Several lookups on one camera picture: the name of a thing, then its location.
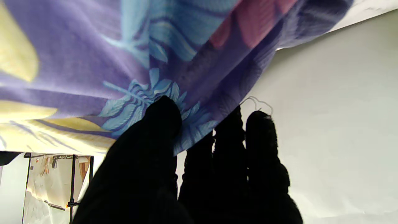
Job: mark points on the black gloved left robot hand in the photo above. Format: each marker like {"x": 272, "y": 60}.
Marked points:
{"x": 140, "y": 174}

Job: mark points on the blue floral pillowcase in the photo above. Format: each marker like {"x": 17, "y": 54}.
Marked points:
{"x": 93, "y": 62}

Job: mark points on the black stand pole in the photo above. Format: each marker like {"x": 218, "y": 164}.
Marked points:
{"x": 91, "y": 169}

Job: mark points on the black tripod stand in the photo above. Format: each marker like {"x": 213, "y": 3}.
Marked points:
{"x": 73, "y": 186}

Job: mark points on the white backdrop cloth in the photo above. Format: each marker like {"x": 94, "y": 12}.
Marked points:
{"x": 335, "y": 140}

